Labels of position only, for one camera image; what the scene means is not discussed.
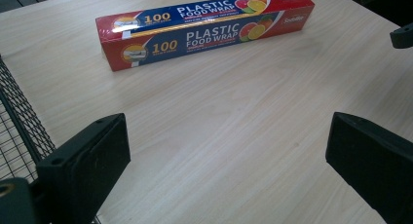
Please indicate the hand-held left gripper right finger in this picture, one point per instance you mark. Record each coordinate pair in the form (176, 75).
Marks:
(373, 162)

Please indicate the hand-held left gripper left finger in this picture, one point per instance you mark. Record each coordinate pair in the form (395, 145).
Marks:
(84, 165)

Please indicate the red and blue wrap box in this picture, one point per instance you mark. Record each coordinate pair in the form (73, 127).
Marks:
(201, 32)

